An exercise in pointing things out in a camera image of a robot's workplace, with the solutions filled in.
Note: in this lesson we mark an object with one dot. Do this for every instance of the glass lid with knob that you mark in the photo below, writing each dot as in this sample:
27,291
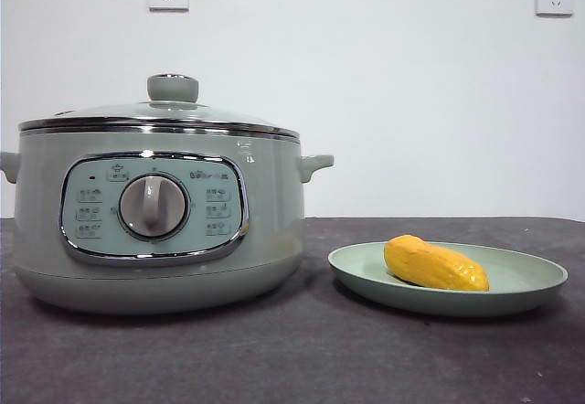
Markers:
173,88

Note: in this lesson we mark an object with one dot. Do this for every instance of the yellow corn cob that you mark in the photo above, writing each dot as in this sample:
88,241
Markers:
434,264

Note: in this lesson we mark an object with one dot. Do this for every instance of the pale green electric steamer pot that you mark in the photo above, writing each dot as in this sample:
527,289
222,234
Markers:
265,194

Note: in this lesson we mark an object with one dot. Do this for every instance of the pale green round plate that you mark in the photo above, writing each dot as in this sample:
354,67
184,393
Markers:
521,280

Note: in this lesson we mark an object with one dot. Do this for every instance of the silver round control dial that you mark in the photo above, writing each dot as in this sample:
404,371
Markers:
153,206

